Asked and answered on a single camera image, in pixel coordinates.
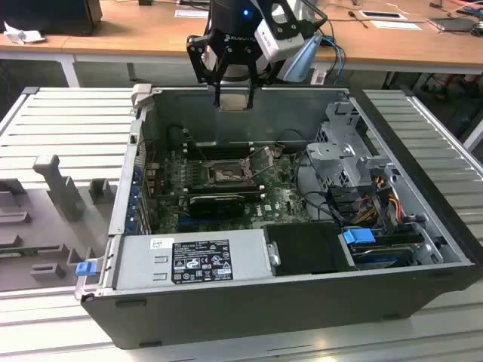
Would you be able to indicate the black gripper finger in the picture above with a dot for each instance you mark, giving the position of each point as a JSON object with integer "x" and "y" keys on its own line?
{"x": 251, "y": 94}
{"x": 193, "y": 56}

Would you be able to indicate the CPU with metal lid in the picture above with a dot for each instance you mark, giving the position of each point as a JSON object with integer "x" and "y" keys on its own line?
{"x": 234, "y": 102}

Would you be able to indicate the thin metal locking lever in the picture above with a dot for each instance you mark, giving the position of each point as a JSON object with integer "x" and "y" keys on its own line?
{"x": 203, "y": 154}

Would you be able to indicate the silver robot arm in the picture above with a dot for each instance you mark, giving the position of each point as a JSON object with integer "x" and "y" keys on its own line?
{"x": 302, "y": 60}

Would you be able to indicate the CPU socket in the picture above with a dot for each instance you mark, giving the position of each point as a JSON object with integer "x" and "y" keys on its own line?
{"x": 226, "y": 175}

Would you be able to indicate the coin battery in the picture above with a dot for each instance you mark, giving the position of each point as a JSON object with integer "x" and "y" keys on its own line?
{"x": 278, "y": 151}

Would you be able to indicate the wooden desk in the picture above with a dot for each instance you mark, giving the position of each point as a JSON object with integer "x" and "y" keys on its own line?
{"x": 132, "y": 30}

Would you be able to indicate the white label tag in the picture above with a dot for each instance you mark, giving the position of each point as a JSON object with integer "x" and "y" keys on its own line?
{"x": 319, "y": 78}

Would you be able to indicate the green motherboard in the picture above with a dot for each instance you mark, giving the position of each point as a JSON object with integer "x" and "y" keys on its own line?
{"x": 279, "y": 188}

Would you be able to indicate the silver drive cage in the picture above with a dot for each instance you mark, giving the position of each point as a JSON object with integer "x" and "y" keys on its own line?
{"x": 339, "y": 158}

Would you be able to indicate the black box on desk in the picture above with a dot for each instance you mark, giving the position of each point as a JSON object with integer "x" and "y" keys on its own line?
{"x": 49, "y": 15}

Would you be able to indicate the white paper sheet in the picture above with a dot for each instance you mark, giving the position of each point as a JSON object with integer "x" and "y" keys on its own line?
{"x": 396, "y": 25}

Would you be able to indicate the black plastic shroud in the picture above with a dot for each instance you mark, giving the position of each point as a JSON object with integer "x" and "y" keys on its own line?
{"x": 305, "y": 249}

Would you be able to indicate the crumpled white paper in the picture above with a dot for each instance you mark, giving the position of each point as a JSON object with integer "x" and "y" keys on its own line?
{"x": 22, "y": 35}

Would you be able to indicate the grey power supply unit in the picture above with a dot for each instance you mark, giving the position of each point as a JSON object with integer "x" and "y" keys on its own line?
{"x": 143, "y": 260}

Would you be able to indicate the hard disk in blue carrier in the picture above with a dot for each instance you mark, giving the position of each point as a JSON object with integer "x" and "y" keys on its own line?
{"x": 377, "y": 256}

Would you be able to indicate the grey notebook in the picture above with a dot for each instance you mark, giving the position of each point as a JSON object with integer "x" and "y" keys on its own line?
{"x": 451, "y": 24}

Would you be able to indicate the grey parts rack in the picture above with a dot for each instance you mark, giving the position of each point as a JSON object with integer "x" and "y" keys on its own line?
{"x": 56, "y": 226}

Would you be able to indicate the black and grey PC case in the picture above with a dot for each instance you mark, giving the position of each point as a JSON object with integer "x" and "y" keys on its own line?
{"x": 264, "y": 313}

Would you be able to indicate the blue case latch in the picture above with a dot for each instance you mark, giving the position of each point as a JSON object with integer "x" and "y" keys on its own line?
{"x": 85, "y": 269}

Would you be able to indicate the green RAM stick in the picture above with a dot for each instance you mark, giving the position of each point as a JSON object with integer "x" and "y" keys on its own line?
{"x": 30, "y": 250}

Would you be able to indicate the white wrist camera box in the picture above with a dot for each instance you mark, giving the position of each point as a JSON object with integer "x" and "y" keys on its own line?
{"x": 275, "y": 41}

